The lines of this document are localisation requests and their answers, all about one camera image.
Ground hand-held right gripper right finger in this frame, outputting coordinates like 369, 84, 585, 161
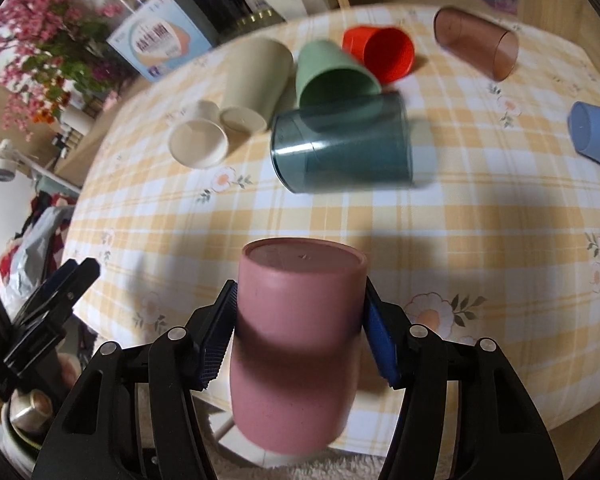
362, 277, 565, 480

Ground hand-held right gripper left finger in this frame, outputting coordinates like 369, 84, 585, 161
31, 280, 240, 480

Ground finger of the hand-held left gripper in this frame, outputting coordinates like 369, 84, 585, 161
0, 258, 102, 402

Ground pink cup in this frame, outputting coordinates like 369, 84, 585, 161
229, 238, 369, 454

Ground dark teal translucent cup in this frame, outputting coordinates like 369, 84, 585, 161
270, 91, 415, 194

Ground small white cup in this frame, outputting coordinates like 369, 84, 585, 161
168, 100, 229, 169

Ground beige cup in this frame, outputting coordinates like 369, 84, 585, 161
220, 37, 295, 137

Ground green cup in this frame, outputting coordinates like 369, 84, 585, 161
295, 39, 382, 109

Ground red cup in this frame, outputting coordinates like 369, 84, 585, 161
342, 26, 416, 85

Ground blue cup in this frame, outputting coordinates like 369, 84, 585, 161
567, 101, 600, 176

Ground brown translucent cup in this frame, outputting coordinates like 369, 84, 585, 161
433, 7, 520, 82

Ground grey plastic bag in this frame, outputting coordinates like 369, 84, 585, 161
0, 207, 76, 321

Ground white desk fan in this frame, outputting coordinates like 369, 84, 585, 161
0, 137, 41, 182

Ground yellow checked tablecloth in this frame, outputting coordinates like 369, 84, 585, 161
60, 2, 600, 457

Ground pink artificial flowers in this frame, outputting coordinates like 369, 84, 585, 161
0, 0, 131, 141

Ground blue and white carton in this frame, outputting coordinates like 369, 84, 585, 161
106, 0, 220, 82

